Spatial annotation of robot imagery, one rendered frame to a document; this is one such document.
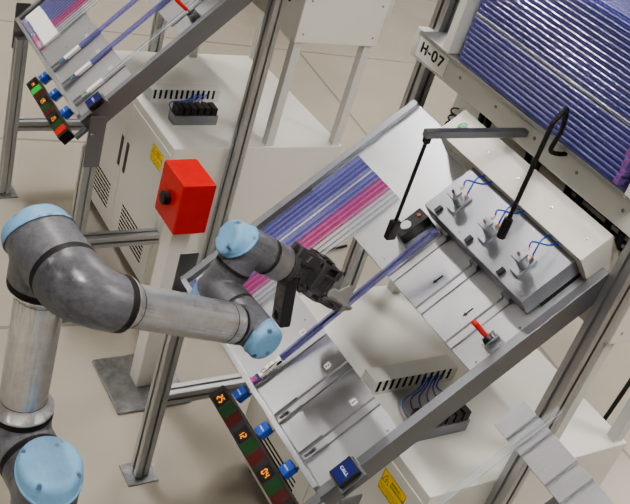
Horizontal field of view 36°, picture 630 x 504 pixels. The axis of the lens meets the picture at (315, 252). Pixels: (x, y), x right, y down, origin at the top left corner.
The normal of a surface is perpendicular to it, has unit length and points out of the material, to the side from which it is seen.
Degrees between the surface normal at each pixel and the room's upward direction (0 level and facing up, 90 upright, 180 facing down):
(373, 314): 0
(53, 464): 7
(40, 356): 90
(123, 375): 0
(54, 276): 56
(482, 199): 44
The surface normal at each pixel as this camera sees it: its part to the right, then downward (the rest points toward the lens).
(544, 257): -0.38, -0.53
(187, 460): 0.27, -0.80
